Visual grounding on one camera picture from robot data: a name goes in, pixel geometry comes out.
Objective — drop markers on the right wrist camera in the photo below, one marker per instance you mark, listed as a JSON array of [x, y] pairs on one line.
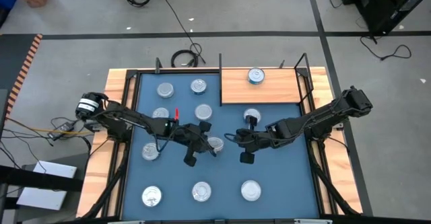
[[262, 139]]

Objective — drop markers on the dark mat with striped edge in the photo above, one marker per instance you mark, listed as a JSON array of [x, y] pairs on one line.
[[13, 59]]

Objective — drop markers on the black power adapter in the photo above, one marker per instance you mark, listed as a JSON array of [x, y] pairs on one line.
[[65, 126]]

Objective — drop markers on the white table bracket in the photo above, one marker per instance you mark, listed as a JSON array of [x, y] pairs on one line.
[[313, 221]]

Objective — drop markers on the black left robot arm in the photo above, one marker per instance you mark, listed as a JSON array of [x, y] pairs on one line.
[[128, 118]]

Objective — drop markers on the black metal shelf frame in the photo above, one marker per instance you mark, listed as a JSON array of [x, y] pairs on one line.
[[220, 82]]

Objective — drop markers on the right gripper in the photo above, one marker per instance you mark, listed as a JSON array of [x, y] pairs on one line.
[[246, 157]]

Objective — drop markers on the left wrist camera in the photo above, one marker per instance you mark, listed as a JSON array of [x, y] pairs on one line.
[[186, 136]]

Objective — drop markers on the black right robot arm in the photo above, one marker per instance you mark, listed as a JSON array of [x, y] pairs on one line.
[[320, 116]]

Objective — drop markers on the wooden shelf board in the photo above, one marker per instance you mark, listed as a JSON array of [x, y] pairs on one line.
[[269, 89]]

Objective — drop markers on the blue fish print can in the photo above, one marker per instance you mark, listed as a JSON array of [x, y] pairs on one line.
[[256, 112]]

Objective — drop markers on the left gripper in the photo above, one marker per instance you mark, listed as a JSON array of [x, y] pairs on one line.
[[201, 127]]

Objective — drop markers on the dark blue label tuna can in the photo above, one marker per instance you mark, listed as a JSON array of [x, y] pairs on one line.
[[160, 112], [201, 191], [165, 90]]

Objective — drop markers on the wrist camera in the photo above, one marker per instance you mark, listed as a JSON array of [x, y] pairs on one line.
[[262, 139], [186, 136]]

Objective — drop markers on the black table frame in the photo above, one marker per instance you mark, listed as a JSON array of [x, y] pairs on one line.
[[132, 89]]

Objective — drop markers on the black computer tower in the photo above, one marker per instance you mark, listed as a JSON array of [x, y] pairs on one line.
[[392, 7]]

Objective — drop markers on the blue table mat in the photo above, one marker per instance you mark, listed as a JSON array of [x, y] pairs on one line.
[[286, 183]]

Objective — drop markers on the black flat beam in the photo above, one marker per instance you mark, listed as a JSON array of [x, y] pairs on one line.
[[40, 180]]

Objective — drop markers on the silver lid tuna can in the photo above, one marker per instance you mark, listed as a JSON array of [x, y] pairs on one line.
[[148, 152]]

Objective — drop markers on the teal yellowfin tuna can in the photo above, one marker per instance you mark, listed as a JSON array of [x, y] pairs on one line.
[[198, 86], [256, 75]]

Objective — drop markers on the white panel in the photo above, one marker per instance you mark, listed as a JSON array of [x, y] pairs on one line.
[[40, 197]]

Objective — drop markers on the green label tuna can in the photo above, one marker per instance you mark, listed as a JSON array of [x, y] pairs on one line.
[[220, 145], [250, 190], [203, 112], [151, 196]]

